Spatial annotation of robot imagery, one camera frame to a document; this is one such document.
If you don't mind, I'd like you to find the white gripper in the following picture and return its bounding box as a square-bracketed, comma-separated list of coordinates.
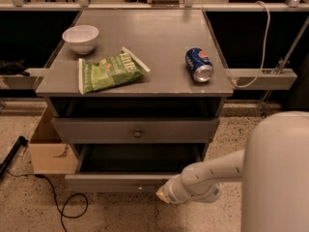
[155, 174, 192, 204]

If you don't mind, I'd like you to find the white ceramic bowl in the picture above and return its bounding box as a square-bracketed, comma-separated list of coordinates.
[62, 25, 99, 55]

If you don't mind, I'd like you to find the black object on rail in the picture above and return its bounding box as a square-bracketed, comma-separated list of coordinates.
[0, 61, 30, 76]

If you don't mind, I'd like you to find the grey drawer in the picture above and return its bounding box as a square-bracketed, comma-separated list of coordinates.
[66, 143, 205, 192]
[52, 118, 218, 144]

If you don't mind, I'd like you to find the grey wooden drawer cabinet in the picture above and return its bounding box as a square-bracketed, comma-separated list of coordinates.
[34, 9, 234, 161]

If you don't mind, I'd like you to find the cardboard box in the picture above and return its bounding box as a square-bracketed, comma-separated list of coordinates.
[28, 108, 78, 174]

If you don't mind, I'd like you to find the blue soda can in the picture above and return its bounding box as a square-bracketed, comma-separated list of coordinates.
[185, 47, 214, 83]

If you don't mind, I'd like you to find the grey top drawer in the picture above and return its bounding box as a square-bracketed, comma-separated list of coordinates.
[52, 118, 218, 144]

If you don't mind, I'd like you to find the white hanging cable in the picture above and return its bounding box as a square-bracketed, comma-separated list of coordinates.
[231, 0, 271, 89]

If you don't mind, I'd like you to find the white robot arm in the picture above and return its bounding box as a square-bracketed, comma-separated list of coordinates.
[156, 111, 309, 232]

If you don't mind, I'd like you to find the green chip bag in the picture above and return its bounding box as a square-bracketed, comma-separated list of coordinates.
[78, 47, 150, 95]

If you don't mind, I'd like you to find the black floor cable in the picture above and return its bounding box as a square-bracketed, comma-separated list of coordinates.
[5, 169, 89, 232]

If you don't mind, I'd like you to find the black bar on floor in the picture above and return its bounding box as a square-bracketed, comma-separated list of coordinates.
[0, 136, 28, 179]

